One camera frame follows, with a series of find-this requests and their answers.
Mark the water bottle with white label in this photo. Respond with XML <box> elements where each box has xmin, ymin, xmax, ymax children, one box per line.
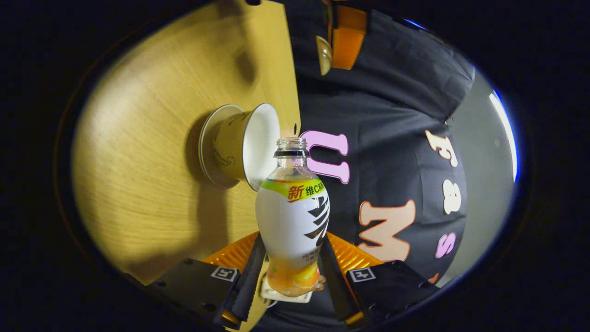
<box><xmin>255</xmin><ymin>137</ymin><xmax>330</xmax><ymax>297</ymax></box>

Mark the black backdrop cloth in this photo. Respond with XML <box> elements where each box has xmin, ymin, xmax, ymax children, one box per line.
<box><xmin>256</xmin><ymin>0</ymin><xmax>476</xmax><ymax>332</ymax></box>

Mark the cream teacup lid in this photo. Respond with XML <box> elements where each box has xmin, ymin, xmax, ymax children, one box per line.
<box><xmin>316</xmin><ymin>36</ymin><xmax>333</xmax><ymax>76</ymax></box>

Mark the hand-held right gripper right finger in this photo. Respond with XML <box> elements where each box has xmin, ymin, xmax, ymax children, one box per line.
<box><xmin>319</xmin><ymin>231</ymin><xmax>439</xmax><ymax>330</ymax></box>

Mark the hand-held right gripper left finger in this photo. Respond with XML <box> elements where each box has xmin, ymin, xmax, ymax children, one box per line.
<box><xmin>147</xmin><ymin>231</ymin><xmax>268</xmax><ymax>330</ymax></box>

